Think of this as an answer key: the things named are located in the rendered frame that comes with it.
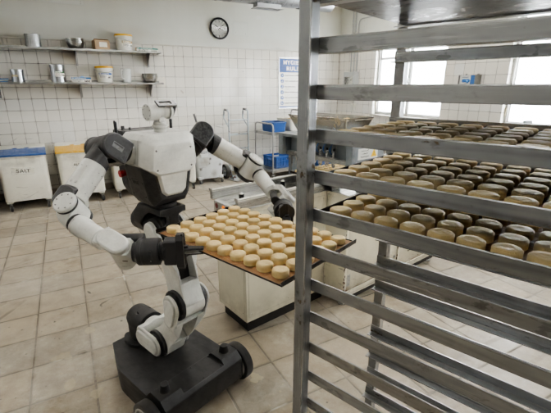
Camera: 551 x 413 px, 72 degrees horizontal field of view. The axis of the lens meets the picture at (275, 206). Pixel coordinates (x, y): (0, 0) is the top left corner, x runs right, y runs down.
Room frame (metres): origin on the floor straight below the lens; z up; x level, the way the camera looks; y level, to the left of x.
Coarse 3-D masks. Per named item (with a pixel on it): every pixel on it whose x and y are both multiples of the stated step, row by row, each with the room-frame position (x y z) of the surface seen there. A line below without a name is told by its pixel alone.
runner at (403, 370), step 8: (368, 352) 1.15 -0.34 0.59; (376, 360) 1.11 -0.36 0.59; (384, 360) 1.11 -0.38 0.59; (392, 368) 1.07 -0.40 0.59; (400, 368) 1.07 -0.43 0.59; (408, 376) 1.03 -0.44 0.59; (416, 376) 1.03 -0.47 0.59; (424, 384) 1.00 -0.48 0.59; (432, 384) 1.00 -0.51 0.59; (440, 384) 0.99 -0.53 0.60; (440, 392) 0.97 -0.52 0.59; (448, 392) 0.97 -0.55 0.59; (456, 392) 0.96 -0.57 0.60; (456, 400) 0.93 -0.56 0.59; (464, 400) 0.93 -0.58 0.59; (472, 400) 0.93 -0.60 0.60; (472, 408) 0.90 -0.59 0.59; (480, 408) 0.90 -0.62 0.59; (488, 408) 0.90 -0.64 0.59
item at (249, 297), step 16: (256, 192) 2.44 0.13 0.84; (320, 192) 2.44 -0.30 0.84; (256, 208) 2.11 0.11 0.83; (320, 208) 2.45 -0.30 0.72; (320, 224) 2.45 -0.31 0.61; (224, 272) 2.25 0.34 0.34; (240, 272) 2.10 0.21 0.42; (320, 272) 2.46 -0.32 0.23; (224, 288) 2.26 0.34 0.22; (240, 288) 2.10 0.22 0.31; (256, 288) 2.10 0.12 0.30; (272, 288) 2.19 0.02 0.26; (288, 288) 2.27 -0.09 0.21; (224, 304) 2.27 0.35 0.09; (240, 304) 2.10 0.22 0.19; (256, 304) 2.10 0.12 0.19; (272, 304) 2.19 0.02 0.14; (288, 304) 2.31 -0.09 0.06; (240, 320) 2.16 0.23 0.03; (256, 320) 2.14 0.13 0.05
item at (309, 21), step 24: (312, 0) 0.80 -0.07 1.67; (312, 24) 0.80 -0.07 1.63; (312, 48) 0.81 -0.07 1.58; (312, 72) 0.81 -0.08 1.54; (312, 96) 0.81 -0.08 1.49; (312, 120) 0.81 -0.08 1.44; (312, 144) 0.81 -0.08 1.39; (312, 168) 0.82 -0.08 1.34; (312, 192) 0.82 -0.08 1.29; (312, 216) 0.82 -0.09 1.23
